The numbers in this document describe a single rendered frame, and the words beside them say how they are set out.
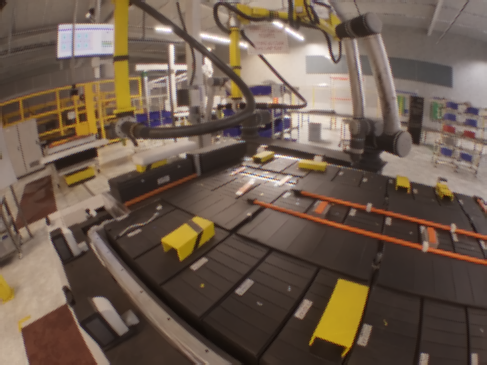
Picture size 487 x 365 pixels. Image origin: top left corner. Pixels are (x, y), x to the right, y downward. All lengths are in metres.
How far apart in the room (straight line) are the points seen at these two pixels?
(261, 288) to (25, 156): 9.26
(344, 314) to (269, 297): 0.17
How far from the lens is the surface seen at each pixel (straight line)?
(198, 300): 0.50
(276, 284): 0.52
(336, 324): 0.42
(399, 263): 0.65
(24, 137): 9.39
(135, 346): 0.63
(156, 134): 0.52
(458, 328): 0.61
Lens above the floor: 1.40
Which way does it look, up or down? 22 degrees down
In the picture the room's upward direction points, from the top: 2 degrees counter-clockwise
